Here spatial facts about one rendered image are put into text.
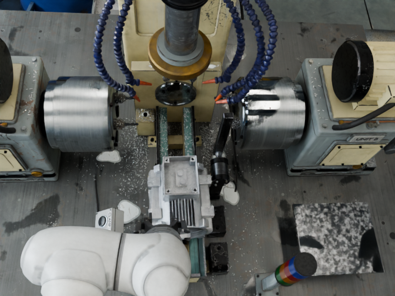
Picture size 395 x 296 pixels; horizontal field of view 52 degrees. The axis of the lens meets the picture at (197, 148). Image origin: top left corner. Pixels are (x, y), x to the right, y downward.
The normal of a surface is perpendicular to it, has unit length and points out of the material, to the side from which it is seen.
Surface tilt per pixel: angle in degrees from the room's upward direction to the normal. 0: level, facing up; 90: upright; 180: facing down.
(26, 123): 0
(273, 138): 69
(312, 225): 0
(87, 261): 13
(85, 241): 22
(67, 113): 28
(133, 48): 90
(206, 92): 90
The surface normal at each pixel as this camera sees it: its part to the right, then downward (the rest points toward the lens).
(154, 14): 0.05, 0.90
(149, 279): 0.03, -0.05
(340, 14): 0.08, -0.43
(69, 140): 0.07, 0.69
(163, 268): 0.19, -0.23
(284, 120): 0.10, 0.24
